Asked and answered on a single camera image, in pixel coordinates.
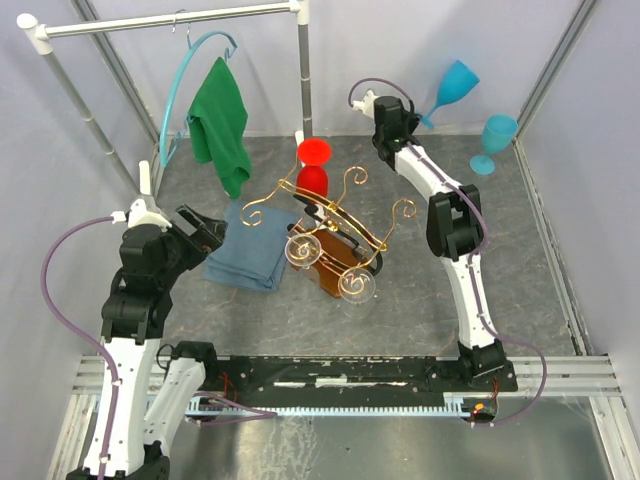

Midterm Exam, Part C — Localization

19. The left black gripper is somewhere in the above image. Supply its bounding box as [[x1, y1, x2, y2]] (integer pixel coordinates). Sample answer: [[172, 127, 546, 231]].
[[158, 203, 228, 286]]

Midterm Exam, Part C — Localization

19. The blue wine glass front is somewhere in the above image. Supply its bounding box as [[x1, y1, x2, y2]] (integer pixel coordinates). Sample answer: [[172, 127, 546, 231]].
[[421, 60, 480, 129]]

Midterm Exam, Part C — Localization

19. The blue wine glass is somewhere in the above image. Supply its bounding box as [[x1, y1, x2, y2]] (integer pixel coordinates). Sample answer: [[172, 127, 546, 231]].
[[421, 60, 480, 129], [470, 114, 519, 175]]

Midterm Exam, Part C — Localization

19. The blue wine glass back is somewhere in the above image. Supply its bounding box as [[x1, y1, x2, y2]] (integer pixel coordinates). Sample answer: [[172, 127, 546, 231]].
[[470, 114, 519, 175]]

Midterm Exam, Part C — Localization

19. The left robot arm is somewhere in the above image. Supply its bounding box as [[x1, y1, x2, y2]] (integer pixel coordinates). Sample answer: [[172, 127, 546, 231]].
[[67, 197, 227, 479]]

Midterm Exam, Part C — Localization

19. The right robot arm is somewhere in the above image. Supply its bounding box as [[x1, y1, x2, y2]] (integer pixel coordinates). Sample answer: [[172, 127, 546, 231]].
[[369, 96, 506, 391]]

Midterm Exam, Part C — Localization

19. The clear wine glass middle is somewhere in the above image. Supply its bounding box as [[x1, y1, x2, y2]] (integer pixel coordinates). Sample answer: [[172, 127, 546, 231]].
[[284, 233, 322, 269]]

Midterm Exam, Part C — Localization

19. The clear wine glass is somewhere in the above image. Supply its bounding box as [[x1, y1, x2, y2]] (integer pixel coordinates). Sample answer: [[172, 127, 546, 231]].
[[284, 233, 322, 269], [338, 267, 376, 318]]

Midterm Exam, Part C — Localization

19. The red wine glass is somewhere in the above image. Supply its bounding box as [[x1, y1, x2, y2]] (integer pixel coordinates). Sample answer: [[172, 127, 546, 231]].
[[296, 138, 332, 197]]

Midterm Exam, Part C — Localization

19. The clear wine glass front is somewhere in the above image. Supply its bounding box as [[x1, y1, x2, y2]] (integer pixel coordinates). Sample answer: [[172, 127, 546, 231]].
[[338, 267, 376, 318]]

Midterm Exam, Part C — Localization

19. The folded blue cloth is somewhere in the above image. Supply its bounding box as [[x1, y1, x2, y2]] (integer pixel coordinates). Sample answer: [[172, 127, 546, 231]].
[[202, 201, 300, 292]]

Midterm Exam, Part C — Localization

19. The teal clothes hanger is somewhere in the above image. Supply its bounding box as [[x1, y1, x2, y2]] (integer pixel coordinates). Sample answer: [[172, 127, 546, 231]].
[[159, 30, 238, 168]]

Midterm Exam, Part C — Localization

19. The green cloth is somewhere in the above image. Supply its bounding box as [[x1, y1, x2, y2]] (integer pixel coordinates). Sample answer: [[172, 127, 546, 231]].
[[188, 57, 252, 200]]

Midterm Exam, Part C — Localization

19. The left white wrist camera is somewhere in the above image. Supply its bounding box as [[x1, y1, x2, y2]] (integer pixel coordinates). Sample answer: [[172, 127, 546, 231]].
[[111, 195, 171, 231]]

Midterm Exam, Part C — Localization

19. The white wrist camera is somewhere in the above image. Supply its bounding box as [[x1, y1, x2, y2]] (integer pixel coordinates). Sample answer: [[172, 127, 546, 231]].
[[111, 195, 171, 231], [351, 89, 378, 119]]

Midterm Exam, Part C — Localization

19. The gold wire wine glass rack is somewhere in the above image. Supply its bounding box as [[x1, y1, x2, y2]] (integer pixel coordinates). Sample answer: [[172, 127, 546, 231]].
[[240, 165, 417, 297]]

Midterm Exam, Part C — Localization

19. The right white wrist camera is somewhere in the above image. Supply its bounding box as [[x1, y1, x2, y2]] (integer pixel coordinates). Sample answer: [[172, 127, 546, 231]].
[[351, 89, 378, 119]]

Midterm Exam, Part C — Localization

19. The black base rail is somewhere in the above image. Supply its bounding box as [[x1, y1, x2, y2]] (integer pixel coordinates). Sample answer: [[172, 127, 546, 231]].
[[205, 356, 518, 409]]

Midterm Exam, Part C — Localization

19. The white clothes rail frame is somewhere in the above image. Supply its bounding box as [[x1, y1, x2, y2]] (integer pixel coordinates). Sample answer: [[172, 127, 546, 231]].
[[16, 1, 313, 194]]

